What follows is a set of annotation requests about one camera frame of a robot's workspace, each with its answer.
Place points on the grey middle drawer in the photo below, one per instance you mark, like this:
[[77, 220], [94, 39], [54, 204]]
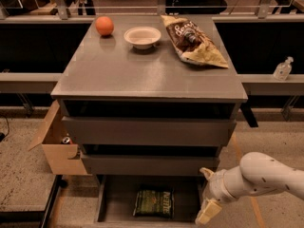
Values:
[[149, 160]]

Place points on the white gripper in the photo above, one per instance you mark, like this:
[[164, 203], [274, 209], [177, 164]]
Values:
[[213, 186]]

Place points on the soda can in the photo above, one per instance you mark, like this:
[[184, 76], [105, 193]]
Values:
[[66, 140]]

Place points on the brown chip bag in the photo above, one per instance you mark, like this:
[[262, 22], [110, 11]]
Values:
[[192, 45]]

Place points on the grey bottom drawer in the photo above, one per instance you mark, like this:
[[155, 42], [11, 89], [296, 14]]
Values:
[[117, 198]]

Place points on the green jalapeno chip bag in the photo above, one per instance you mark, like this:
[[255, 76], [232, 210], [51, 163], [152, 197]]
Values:
[[154, 202]]

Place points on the grey metal railing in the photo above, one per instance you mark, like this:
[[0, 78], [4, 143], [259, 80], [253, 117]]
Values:
[[254, 84]]

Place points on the black office chair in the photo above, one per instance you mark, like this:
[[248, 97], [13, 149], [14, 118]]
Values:
[[195, 6]]

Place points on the grey drawer cabinet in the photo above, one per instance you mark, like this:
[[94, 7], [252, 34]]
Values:
[[112, 69]]

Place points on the cardboard box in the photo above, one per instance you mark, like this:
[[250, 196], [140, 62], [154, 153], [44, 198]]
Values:
[[62, 158]]

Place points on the white paper bowl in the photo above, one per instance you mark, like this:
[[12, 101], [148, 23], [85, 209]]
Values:
[[142, 37]]

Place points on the grey drawer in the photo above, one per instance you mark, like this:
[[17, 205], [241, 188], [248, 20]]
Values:
[[156, 122], [117, 198], [149, 160]]

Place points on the grey top drawer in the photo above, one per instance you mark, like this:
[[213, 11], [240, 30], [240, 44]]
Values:
[[156, 122]]

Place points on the clear sanitizer bottle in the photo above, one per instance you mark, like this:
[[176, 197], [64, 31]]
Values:
[[283, 69]]

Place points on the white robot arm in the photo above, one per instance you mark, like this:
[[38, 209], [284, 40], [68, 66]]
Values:
[[256, 175]]

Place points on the orange fruit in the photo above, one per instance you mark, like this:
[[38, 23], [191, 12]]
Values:
[[104, 25]]

